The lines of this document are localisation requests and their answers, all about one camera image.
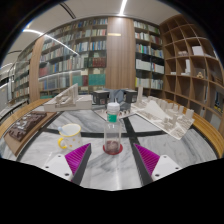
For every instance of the bookshelf with white books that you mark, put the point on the bookshelf with white books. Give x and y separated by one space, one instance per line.
148 56

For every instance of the narrow dark bookshelf with books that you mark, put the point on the narrow dark bookshelf with books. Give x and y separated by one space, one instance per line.
23 76

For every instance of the beige building architectural model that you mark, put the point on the beige building architectural model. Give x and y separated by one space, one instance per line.
68 100

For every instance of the clear bottle with white cap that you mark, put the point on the clear bottle with white cap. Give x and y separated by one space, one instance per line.
112 133

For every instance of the wide glass-fronted bookshelf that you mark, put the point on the wide glass-fronted bookshelf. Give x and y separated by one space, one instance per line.
76 56

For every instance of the pale blue spoon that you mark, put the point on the pale blue spoon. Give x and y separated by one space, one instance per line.
62 130

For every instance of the straight ceiling light strip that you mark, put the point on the straight ceiling light strip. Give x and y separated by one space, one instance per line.
123 6

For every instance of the wooden cubby shelf unit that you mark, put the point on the wooden cubby shelf unit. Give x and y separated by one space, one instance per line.
190 66

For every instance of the dark grey building model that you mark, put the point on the dark grey building model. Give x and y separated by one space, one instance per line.
100 96

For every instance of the white city block model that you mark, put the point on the white city block model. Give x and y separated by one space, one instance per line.
166 116

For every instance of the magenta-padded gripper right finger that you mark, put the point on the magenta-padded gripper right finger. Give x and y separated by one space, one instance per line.
165 166

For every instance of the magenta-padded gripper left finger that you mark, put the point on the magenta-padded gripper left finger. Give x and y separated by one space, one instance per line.
58 165

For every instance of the white flat site model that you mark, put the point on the white flat site model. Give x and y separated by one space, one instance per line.
125 113

